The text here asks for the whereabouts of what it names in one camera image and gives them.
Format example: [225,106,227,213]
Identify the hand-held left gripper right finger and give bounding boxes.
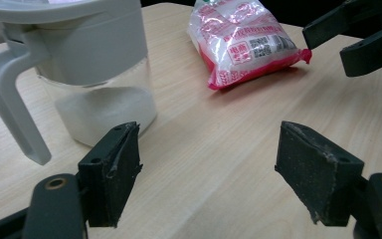
[274,120,366,227]

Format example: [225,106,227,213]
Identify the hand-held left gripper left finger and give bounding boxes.
[78,120,143,229]

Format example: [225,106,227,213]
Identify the pink and white plastic bag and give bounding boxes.
[187,0,313,92]

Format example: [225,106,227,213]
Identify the clear jar with grey lid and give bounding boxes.
[0,0,158,166]

